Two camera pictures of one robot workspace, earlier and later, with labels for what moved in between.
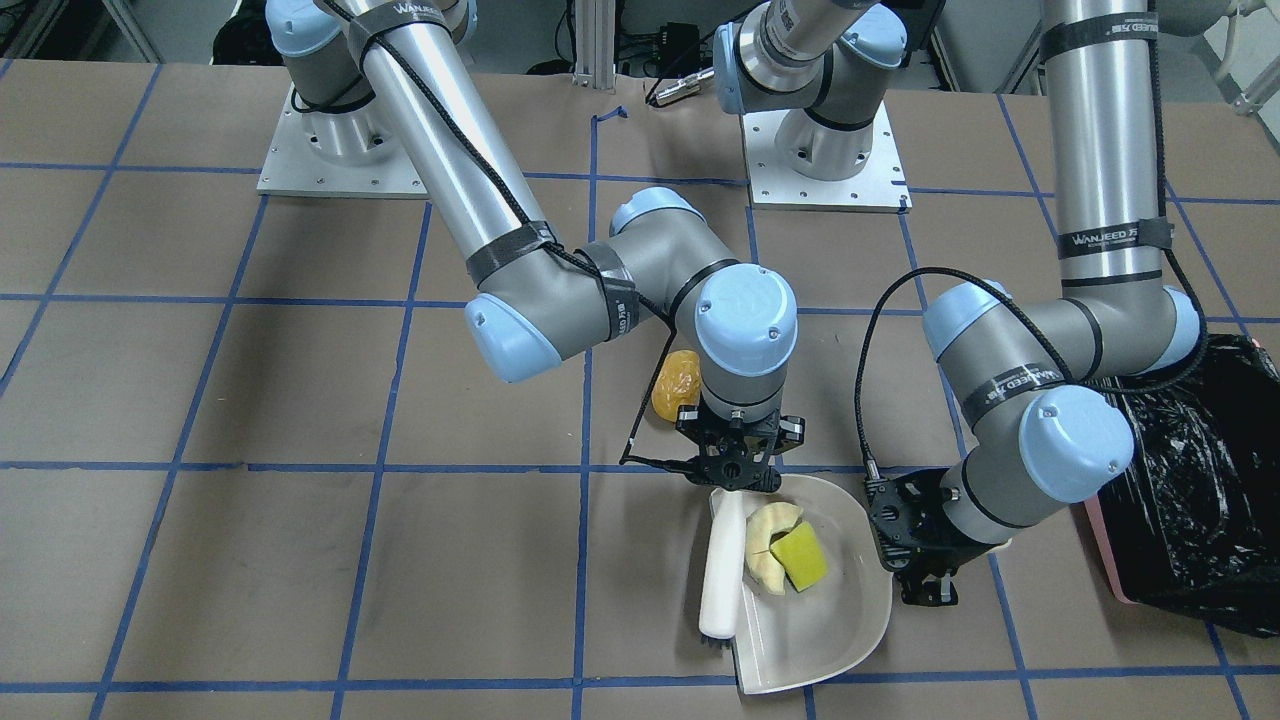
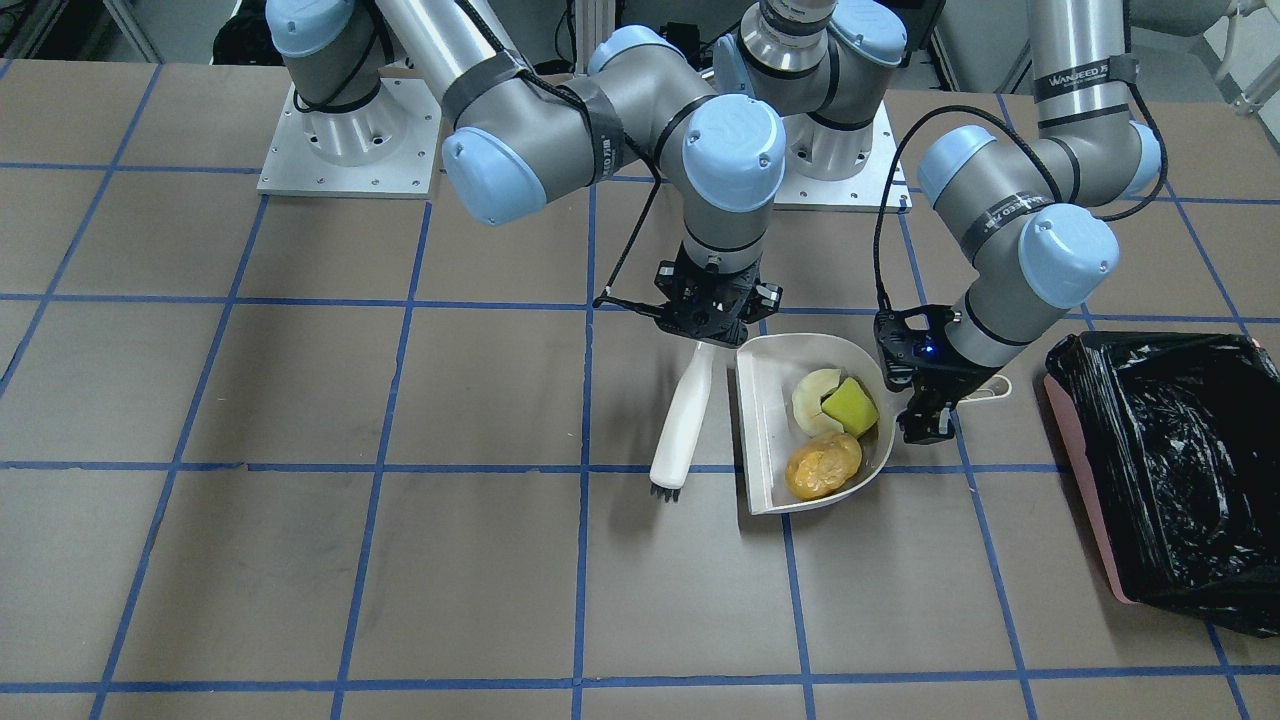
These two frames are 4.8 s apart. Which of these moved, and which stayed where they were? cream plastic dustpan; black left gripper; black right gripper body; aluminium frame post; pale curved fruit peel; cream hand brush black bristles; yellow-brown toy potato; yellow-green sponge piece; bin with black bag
Moved: pale curved fruit peel; black right gripper body; black left gripper; cream plastic dustpan; cream hand brush black bristles; yellow-green sponge piece; yellow-brown toy potato
Stayed: aluminium frame post; bin with black bag
